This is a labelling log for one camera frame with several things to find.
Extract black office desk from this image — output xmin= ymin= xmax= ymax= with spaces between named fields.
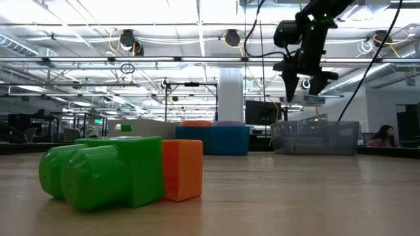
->
xmin=392 ymin=146 xmax=420 ymax=159

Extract purple foam dice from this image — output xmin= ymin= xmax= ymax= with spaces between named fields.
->
xmin=211 ymin=120 xmax=246 ymax=127

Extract black monitor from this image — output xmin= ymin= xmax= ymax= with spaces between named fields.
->
xmin=245 ymin=100 xmax=282 ymax=126

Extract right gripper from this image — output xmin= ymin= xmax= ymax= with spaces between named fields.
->
xmin=272 ymin=11 xmax=339 ymax=102

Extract black looped gripper cable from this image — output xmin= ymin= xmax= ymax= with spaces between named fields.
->
xmin=243 ymin=0 xmax=291 ymax=59

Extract translucent brown plastic bin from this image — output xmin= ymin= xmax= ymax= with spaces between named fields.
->
xmin=270 ymin=120 xmax=360 ymax=156

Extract long silver ceiling rail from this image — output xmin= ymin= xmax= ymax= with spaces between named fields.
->
xmin=0 ymin=54 xmax=420 ymax=64

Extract light grey plastic bin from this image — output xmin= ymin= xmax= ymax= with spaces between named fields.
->
xmin=107 ymin=119 xmax=178 ymax=140

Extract white building column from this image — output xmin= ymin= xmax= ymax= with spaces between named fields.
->
xmin=218 ymin=67 xmax=245 ymax=122

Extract large green toy block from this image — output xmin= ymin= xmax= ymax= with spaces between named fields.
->
xmin=38 ymin=136 xmax=166 ymax=211

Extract plain orange toy block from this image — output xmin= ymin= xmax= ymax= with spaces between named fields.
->
xmin=161 ymin=139 xmax=203 ymax=203

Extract teal plastic bin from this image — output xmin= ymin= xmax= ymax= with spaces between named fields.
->
xmin=175 ymin=125 xmax=250 ymax=156

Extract black background rig frame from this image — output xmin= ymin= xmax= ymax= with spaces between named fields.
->
xmin=163 ymin=81 xmax=219 ymax=121

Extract silver air duct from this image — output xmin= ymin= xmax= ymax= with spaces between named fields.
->
xmin=327 ymin=49 xmax=420 ymax=94
xmin=0 ymin=32 xmax=40 ymax=57

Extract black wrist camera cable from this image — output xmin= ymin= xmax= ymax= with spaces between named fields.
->
xmin=337 ymin=0 xmax=404 ymax=122

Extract yellow cable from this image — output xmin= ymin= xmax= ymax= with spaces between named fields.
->
xmin=298 ymin=0 xmax=321 ymax=121

